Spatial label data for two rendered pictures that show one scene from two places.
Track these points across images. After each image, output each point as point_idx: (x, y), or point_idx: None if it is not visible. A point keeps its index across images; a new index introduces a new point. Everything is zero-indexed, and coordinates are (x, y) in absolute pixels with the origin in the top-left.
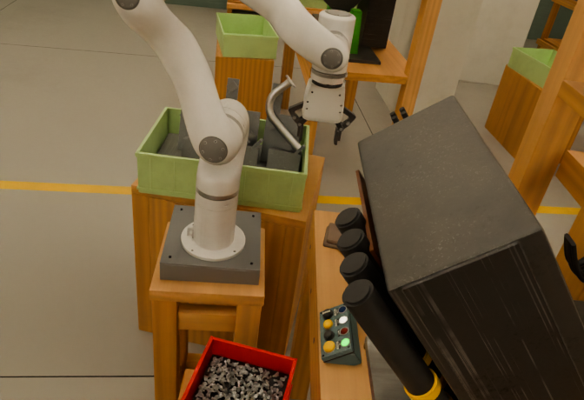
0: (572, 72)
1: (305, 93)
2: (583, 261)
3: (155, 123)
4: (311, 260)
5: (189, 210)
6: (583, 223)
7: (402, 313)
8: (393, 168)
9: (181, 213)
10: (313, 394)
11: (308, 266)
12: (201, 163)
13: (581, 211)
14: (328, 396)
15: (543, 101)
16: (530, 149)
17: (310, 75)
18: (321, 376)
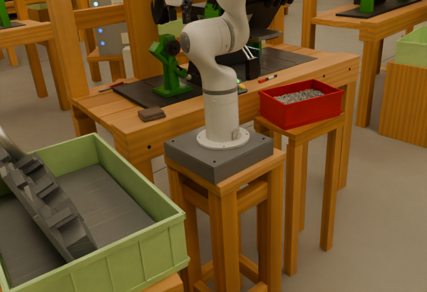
0: None
1: None
2: (157, 19)
3: (88, 254)
4: (167, 136)
5: (210, 159)
6: (138, 13)
7: None
8: None
9: (218, 159)
10: (251, 111)
11: (149, 167)
12: (227, 71)
13: (133, 10)
14: (260, 87)
15: None
16: (70, 20)
17: None
18: (254, 90)
